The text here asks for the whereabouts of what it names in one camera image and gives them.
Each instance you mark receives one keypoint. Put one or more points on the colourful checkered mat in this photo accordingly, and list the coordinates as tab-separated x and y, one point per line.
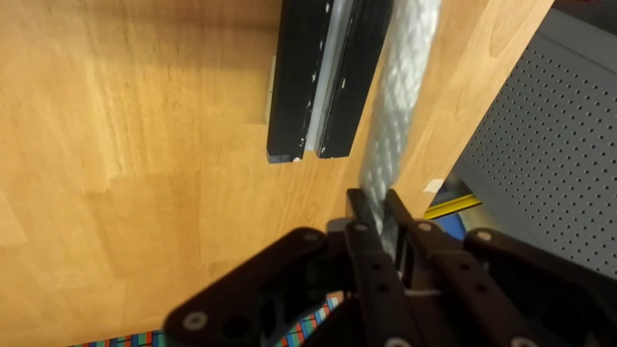
308	325

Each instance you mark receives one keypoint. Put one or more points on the black metallic tube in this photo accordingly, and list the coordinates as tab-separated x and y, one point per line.
299	82

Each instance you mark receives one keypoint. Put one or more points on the blue round object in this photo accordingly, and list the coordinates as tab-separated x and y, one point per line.
452	226

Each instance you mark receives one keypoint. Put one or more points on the grey perforated metal panel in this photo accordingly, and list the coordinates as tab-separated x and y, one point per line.
554	144

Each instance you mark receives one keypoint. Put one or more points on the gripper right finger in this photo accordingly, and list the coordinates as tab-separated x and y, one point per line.
462	274

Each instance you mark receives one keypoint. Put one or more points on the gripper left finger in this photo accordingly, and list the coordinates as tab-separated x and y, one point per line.
371	270

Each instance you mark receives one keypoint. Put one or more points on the yellow bar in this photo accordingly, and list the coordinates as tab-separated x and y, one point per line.
453	206

